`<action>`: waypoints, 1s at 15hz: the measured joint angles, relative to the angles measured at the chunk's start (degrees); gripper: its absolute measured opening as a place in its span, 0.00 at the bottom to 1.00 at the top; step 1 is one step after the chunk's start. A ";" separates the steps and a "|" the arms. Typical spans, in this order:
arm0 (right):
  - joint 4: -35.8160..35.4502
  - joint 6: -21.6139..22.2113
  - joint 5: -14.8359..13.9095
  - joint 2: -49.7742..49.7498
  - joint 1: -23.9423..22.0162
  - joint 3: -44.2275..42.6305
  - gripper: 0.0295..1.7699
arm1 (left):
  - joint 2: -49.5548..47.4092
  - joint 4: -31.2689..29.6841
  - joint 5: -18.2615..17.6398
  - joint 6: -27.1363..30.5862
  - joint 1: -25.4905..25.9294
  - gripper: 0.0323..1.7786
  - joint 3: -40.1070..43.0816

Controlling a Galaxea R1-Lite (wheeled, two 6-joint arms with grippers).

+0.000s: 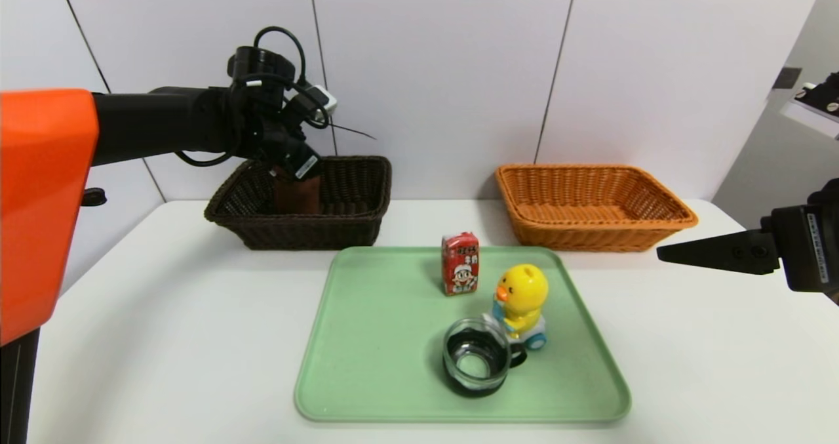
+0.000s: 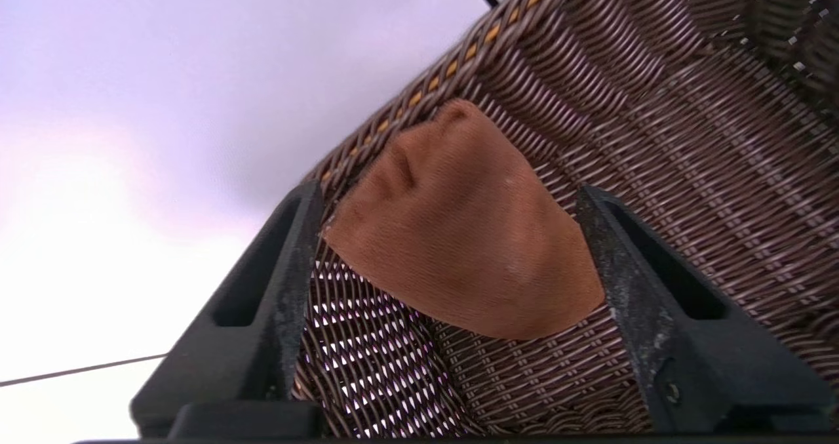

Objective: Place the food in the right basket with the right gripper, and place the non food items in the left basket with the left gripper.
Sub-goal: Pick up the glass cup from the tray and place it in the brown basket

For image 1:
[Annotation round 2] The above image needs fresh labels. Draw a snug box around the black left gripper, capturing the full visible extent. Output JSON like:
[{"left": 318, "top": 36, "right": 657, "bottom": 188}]
[{"left": 273, "top": 140, "right": 323, "bottom": 182}]

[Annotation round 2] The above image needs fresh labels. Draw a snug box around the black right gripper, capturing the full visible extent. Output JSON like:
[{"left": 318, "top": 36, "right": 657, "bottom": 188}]
[{"left": 656, "top": 178, "right": 839, "bottom": 305}]

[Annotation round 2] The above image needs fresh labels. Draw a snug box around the brown towel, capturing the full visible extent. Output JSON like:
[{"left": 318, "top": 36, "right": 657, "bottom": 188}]
[{"left": 272, "top": 164, "right": 322, "bottom": 215}]

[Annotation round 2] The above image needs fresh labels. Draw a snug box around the red milk carton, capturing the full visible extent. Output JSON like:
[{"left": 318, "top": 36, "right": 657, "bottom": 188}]
[{"left": 441, "top": 232, "right": 480, "bottom": 296}]

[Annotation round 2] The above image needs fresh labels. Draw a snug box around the yellow duck toy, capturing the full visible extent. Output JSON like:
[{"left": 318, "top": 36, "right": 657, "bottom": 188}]
[{"left": 482, "top": 263, "right": 549, "bottom": 351}]

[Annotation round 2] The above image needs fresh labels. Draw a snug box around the glass cup black handle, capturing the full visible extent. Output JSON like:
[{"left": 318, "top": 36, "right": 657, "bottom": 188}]
[{"left": 442, "top": 317, "right": 527, "bottom": 397}]

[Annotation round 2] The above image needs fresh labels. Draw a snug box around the dark brown wicker basket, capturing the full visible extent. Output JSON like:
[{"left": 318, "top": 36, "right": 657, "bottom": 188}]
[{"left": 205, "top": 156, "right": 393, "bottom": 251}]

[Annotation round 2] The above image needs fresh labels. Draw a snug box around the orange wicker basket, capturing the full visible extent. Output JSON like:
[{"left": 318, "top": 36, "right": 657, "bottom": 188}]
[{"left": 495, "top": 164, "right": 697, "bottom": 253}]

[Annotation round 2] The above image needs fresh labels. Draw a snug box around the green plastic tray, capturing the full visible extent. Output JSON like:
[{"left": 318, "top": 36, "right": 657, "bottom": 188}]
[{"left": 295, "top": 246, "right": 631, "bottom": 422}]

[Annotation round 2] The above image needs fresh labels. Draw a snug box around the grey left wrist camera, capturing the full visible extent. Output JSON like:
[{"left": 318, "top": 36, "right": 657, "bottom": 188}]
[{"left": 305, "top": 85, "right": 338, "bottom": 118}]

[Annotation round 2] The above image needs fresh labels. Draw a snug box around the black left camera cable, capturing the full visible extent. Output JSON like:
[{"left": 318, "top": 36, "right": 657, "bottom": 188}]
[{"left": 176, "top": 26, "right": 332, "bottom": 168}]

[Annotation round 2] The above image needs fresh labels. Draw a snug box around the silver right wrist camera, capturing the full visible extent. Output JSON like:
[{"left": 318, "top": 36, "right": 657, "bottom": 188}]
[{"left": 780, "top": 71, "right": 839, "bottom": 140}]

